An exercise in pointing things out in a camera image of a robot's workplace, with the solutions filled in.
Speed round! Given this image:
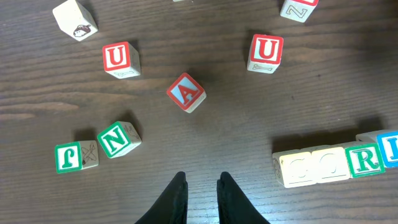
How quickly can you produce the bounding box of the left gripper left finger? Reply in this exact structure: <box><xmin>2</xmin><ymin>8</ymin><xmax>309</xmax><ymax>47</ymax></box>
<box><xmin>136</xmin><ymin>171</ymin><xmax>188</xmax><ymax>224</ymax></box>

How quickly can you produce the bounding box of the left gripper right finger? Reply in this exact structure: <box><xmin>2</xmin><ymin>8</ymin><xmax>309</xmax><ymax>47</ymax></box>
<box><xmin>216</xmin><ymin>172</ymin><xmax>270</xmax><ymax>224</ymax></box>

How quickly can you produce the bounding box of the yellow C block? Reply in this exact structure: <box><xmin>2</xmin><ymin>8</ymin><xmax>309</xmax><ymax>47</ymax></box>
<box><xmin>272</xmin><ymin>149</ymin><xmax>317</xmax><ymax>188</ymax></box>

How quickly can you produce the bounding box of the yellow O block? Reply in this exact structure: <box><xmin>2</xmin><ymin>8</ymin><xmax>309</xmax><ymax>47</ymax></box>
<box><xmin>312</xmin><ymin>146</ymin><xmax>351</xmax><ymax>184</ymax></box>

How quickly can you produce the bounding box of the green R block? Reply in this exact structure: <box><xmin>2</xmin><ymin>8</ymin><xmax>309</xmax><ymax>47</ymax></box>
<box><xmin>342</xmin><ymin>141</ymin><xmax>386</xmax><ymax>178</ymax></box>

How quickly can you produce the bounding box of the blue L block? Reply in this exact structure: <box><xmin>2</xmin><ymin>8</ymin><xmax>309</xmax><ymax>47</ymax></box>
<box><xmin>356</xmin><ymin>129</ymin><xmax>397</xmax><ymax>168</ymax></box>

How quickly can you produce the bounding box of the green N block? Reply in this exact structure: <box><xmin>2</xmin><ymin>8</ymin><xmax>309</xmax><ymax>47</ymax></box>
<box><xmin>97</xmin><ymin>121</ymin><xmax>142</xmax><ymax>159</ymax></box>

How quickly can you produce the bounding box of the green J block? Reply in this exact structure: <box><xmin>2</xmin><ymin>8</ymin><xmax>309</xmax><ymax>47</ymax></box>
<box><xmin>54</xmin><ymin>141</ymin><xmax>99</xmax><ymax>174</ymax></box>

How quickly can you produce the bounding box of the red A block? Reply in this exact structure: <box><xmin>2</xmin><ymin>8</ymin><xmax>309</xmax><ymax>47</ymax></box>
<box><xmin>166</xmin><ymin>73</ymin><xmax>206</xmax><ymax>113</ymax></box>

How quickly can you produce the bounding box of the red U block left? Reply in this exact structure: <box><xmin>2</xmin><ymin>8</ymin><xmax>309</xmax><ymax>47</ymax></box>
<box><xmin>102</xmin><ymin>42</ymin><xmax>141</xmax><ymax>79</ymax></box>

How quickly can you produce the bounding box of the red u block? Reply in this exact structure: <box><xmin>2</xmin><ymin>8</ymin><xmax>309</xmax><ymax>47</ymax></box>
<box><xmin>102</xmin><ymin>42</ymin><xmax>141</xmax><ymax>79</ymax></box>
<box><xmin>247</xmin><ymin>34</ymin><xmax>284</xmax><ymax>74</ymax></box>

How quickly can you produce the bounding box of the red U block centre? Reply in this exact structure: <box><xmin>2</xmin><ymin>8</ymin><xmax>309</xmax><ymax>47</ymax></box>
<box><xmin>247</xmin><ymin>34</ymin><xmax>284</xmax><ymax>74</ymax></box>

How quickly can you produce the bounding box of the red I block centre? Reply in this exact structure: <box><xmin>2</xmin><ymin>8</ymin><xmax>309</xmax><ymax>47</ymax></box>
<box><xmin>280</xmin><ymin>0</ymin><xmax>319</xmax><ymax>23</ymax></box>

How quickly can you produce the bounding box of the yellow block far left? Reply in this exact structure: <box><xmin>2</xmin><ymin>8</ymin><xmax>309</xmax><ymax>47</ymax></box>
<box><xmin>52</xmin><ymin>0</ymin><xmax>98</xmax><ymax>42</ymax></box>

